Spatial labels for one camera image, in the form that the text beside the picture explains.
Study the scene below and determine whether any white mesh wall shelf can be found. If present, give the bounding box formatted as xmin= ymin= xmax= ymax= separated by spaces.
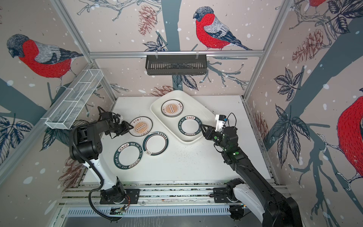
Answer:
xmin=45 ymin=69 xmax=104 ymax=130

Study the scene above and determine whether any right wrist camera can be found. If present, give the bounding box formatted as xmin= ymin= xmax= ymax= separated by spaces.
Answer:
xmin=215 ymin=114 xmax=228 ymax=132

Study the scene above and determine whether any green rim plate front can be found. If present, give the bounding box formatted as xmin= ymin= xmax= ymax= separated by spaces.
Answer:
xmin=178 ymin=115 xmax=202 ymax=136

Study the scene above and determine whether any green rim plate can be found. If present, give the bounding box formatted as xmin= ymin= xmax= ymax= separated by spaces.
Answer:
xmin=178 ymin=115 xmax=202 ymax=136
xmin=113 ymin=142 xmax=143 ymax=170
xmin=142 ymin=131 xmax=169 ymax=156

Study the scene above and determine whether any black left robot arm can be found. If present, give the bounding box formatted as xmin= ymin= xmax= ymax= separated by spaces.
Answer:
xmin=69 ymin=109 xmax=133 ymax=196

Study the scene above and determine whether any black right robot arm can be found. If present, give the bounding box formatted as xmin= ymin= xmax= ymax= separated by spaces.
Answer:
xmin=201 ymin=124 xmax=303 ymax=227

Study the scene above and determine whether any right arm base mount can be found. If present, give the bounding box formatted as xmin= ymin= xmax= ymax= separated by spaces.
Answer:
xmin=210 ymin=187 xmax=240 ymax=203

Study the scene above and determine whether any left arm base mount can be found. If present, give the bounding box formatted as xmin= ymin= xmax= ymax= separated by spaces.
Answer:
xmin=100 ymin=188 xmax=140 ymax=205

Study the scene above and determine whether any aluminium rail base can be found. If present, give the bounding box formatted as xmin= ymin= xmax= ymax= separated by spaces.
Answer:
xmin=59 ymin=182 xmax=226 ymax=206

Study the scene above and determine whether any black hanging wire basket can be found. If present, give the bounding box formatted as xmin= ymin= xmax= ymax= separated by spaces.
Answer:
xmin=145 ymin=54 xmax=208 ymax=76

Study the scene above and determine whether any horizontal aluminium crossbar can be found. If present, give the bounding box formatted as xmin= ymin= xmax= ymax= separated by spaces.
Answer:
xmin=88 ymin=50 xmax=265 ymax=59

